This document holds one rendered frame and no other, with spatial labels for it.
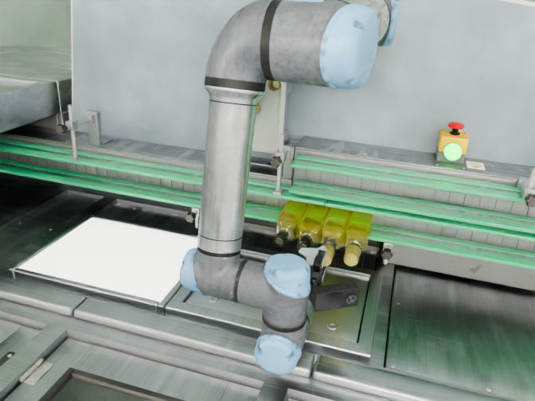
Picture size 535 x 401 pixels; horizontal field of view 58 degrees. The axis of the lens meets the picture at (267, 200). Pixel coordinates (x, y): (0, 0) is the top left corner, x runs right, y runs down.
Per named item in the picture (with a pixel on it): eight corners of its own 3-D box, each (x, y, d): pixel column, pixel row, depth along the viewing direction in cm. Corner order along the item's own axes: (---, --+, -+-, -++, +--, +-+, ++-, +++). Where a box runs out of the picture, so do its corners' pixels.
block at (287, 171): (286, 169, 143) (279, 177, 137) (287, 139, 139) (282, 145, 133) (297, 171, 143) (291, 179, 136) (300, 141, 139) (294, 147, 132)
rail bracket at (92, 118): (101, 143, 162) (56, 164, 143) (97, 93, 155) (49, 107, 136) (114, 145, 161) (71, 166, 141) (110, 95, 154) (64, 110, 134)
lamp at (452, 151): (441, 157, 128) (442, 160, 125) (445, 141, 126) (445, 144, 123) (459, 159, 127) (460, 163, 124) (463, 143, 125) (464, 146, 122)
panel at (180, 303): (91, 222, 151) (9, 278, 121) (90, 213, 150) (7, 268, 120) (381, 281, 130) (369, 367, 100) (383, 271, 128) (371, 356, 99)
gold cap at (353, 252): (345, 256, 114) (342, 265, 111) (345, 243, 113) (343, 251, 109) (360, 258, 113) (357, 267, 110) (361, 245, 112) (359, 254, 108)
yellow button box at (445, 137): (435, 152, 135) (435, 161, 129) (440, 126, 132) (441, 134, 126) (461, 156, 134) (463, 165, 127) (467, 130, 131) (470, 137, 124)
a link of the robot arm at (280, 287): (237, 264, 76) (235, 321, 81) (306, 280, 73) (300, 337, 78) (254, 242, 83) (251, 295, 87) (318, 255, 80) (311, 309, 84)
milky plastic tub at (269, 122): (234, 138, 151) (224, 146, 143) (236, 65, 142) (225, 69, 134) (288, 146, 147) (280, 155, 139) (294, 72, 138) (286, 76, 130)
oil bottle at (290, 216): (292, 207, 140) (272, 240, 121) (294, 189, 138) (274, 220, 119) (311, 211, 139) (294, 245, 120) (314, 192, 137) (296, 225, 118)
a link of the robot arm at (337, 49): (339, -17, 111) (260, 1, 65) (406, -13, 107) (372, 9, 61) (333, 37, 117) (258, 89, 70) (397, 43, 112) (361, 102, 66)
